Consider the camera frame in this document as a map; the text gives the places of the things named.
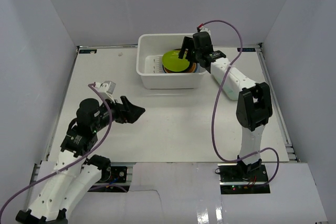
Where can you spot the white plastic bin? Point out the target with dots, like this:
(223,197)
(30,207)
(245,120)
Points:
(151,45)

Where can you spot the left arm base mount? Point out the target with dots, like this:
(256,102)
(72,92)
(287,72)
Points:
(117,179)

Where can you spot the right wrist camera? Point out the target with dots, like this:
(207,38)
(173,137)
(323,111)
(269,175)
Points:
(202,28)

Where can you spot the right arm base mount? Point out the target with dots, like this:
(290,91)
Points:
(233,181)

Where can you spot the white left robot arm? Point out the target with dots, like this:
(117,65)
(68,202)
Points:
(77,169)

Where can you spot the white dish rack insert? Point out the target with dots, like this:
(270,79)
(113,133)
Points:
(158,65)

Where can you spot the woven wicker plate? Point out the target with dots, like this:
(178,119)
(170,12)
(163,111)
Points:
(193,68)

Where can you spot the yellow patterned plate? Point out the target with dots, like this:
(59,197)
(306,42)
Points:
(178,67)

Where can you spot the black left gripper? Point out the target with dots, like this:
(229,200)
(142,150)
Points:
(123,111)

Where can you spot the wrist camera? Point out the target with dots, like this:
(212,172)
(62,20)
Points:
(202,28)
(105,90)

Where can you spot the pale green oval plate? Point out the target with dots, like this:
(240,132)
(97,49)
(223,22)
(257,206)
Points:
(230,93)

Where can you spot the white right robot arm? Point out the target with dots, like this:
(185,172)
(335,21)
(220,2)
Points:
(253,111)

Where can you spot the green plastic plate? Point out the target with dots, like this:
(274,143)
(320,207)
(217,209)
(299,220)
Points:
(172,56)

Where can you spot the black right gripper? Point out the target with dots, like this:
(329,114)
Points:
(188,43)

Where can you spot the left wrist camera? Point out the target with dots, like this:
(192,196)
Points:
(105,90)

